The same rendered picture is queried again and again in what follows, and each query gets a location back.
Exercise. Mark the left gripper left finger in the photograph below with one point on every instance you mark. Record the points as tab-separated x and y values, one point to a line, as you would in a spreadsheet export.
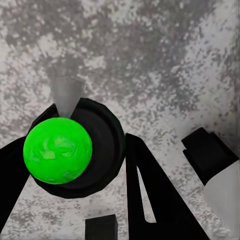
13	177

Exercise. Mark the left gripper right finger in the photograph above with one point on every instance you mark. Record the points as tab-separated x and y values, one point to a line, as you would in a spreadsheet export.
174	219

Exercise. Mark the insectifuge atomizer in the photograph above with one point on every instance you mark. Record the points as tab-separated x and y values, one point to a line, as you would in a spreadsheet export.
77	146

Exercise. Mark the charcoal grill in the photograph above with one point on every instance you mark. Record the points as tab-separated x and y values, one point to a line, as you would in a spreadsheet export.
102	228

